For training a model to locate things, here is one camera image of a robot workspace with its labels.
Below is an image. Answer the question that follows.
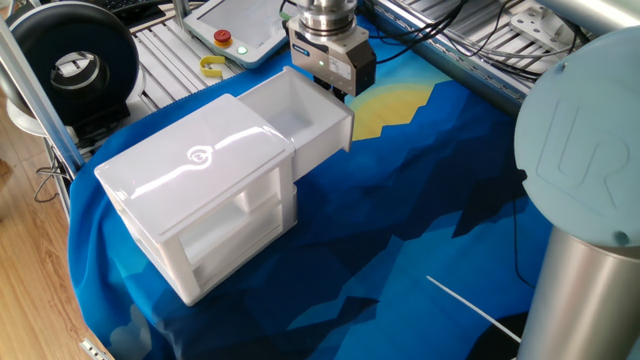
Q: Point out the grey Schunk gripper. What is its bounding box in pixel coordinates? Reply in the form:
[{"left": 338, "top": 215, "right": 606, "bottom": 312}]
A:
[{"left": 287, "top": 17, "right": 378, "bottom": 104}]

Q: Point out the white pull-out drawer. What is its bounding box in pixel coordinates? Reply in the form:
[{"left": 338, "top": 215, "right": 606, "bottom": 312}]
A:
[{"left": 237, "top": 66, "right": 356, "bottom": 182}]

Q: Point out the white plastic drawer cabinet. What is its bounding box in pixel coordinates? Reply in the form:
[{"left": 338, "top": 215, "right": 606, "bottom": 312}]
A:
[{"left": 93, "top": 93, "right": 299, "bottom": 307}]

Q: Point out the white teach pendant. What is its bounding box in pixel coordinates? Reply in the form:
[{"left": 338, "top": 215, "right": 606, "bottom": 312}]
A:
[{"left": 182, "top": 0, "right": 300, "bottom": 70}]

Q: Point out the blue mountain print tablecloth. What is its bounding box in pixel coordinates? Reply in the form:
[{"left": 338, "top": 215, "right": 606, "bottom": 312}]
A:
[{"left": 67, "top": 14, "right": 554, "bottom": 360}]

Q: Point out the long aluminium table beam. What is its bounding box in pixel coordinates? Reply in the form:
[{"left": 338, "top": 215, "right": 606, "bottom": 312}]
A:
[{"left": 372, "top": 0, "right": 526, "bottom": 119}]

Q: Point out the black keyboard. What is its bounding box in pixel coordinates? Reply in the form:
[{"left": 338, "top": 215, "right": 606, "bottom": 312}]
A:
[{"left": 97, "top": 0, "right": 174, "bottom": 25}]

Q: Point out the white plastic zip tie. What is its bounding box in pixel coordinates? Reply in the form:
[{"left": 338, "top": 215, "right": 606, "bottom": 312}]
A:
[{"left": 426, "top": 274, "right": 523, "bottom": 344}]

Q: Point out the black round spool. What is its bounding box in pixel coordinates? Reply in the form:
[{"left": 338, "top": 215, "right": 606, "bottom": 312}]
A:
[{"left": 8, "top": 1, "right": 142, "bottom": 129}]

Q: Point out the white round stand base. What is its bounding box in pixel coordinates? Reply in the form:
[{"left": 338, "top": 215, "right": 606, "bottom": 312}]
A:
[{"left": 4, "top": 97, "right": 51, "bottom": 139}]

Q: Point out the black cable bundle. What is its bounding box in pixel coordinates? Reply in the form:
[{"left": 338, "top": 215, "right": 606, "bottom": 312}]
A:
[{"left": 357, "top": 0, "right": 591, "bottom": 84}]

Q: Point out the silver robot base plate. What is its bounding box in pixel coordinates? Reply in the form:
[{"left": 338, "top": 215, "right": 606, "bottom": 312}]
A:
[{"left": 509, "top": 2, "right": 576, "bottom": 52}]

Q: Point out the aluminium frame post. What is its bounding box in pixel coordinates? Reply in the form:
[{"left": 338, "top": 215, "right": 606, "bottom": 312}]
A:
[{"left": 0, "top": 17, "right": 85, "bottom": 172}]

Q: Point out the silver metal bracket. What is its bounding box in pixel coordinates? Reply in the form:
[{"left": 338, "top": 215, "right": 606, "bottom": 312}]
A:
[{"left": 78, "top": 337, "right": 110, "bottom": 360}]

